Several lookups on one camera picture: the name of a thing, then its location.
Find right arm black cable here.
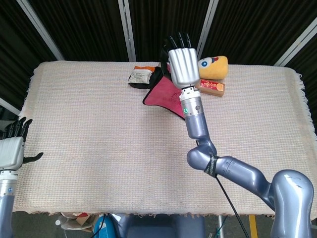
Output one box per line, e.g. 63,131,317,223
214,173,249,238

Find dark pleated curtain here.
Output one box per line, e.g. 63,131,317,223
0,0,317,117

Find beige waffle weave tablecloth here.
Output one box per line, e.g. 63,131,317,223
12,60,317,220

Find brown juice bottle red label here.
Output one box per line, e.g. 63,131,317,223
195,78,226,96

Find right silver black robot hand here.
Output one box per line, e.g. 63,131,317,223
160,31,200,89

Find grey metal frame post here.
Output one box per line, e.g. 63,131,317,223
117,0,137,62
197,0,220,59
273,18,317,67
0,97,21,116
16,0,65,61

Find black rubber slipper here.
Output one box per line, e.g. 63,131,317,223
128,66,164,89

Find brown cardboard box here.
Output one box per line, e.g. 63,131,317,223
55,212,96,234

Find black velcro cable strap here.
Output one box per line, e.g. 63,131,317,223
203,155,218,177

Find pink towel with black trim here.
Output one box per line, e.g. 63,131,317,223
142,63,186,121

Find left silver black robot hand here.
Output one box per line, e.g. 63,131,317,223
0,117,44,172

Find white metal table leg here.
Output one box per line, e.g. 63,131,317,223
217,214,225,238

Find yellow plush toy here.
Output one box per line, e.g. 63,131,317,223
197,56,228,80

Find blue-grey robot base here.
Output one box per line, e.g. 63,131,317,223
108,213,206,238

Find blue bag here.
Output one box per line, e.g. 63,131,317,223
94,215,114,238

